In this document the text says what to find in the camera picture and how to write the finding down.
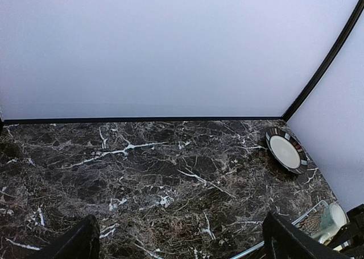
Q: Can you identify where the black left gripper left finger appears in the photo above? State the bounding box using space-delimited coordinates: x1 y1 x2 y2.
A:
36 215 100 258

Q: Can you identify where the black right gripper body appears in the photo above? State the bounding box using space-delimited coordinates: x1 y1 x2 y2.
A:
328 204 363 252

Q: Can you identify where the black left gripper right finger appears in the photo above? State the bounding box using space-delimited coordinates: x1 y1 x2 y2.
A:
262 212 347 259

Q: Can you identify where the black striped rim plate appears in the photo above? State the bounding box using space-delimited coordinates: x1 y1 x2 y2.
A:
265 127 308 175

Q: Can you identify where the white patterned tall mug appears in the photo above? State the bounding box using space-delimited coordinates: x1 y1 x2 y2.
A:
298 203 347 244

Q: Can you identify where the white wire dish rack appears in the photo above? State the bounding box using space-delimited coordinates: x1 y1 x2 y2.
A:
233 200 329 258

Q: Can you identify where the right black frame post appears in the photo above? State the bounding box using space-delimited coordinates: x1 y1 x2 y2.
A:
281 0 363 122

